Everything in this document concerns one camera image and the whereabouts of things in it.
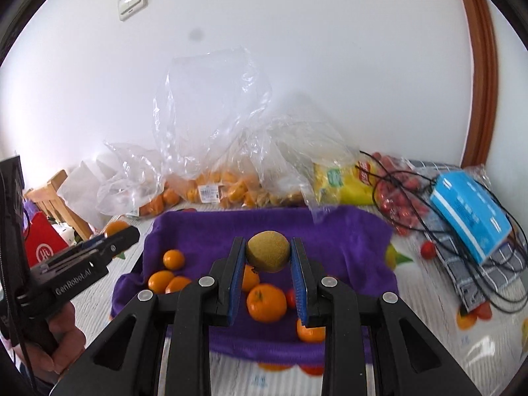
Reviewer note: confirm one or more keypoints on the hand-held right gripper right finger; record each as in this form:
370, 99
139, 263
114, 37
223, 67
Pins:
299, 280

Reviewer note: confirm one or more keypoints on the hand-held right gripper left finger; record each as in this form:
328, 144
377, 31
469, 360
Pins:
237, 280

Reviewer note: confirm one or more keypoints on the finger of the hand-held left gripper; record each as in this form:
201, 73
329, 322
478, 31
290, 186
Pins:
119, 241

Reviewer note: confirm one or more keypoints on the red cherry tomato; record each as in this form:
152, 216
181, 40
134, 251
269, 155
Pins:
291, 298
428, 250

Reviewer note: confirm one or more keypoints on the large orange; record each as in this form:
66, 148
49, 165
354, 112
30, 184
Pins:
267, 303

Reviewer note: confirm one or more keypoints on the green-brown kiwi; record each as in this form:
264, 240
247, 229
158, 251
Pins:
268, 251

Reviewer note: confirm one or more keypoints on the small orange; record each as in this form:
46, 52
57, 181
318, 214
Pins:
173, 259

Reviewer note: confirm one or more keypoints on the person's left hand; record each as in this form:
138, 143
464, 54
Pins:
62, 338

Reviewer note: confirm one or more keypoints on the red bag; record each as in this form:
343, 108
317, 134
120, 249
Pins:
47, 243

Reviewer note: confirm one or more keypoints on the purple towel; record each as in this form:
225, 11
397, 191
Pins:
350, 247

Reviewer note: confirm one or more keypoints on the white plastic bag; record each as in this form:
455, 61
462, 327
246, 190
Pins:
80, 187

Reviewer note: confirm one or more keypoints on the wooden chair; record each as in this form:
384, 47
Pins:
62, 198

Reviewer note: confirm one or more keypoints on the yellow snack packet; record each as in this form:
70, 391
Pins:
346, 183

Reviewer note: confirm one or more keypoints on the clear bag of pale husk fruit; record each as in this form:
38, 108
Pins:
297, 161

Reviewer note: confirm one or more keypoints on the fruit-print lace tablecloth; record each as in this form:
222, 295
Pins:
420, 317

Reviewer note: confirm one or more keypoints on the bag of cherry tomatoes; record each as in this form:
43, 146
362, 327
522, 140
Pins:
396, 198

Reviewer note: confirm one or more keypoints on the clear bag of kumquats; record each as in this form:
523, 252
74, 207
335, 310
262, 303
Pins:
206, 111

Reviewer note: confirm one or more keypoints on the grey checked cloth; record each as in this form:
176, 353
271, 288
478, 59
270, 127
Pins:
466, 280

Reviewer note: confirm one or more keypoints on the blue tissue box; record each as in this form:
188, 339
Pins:
470, 214

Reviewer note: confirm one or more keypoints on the white wall switch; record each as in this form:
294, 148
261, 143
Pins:
132, 1

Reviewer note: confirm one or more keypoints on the wooden door frame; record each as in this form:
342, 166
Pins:
480, 70

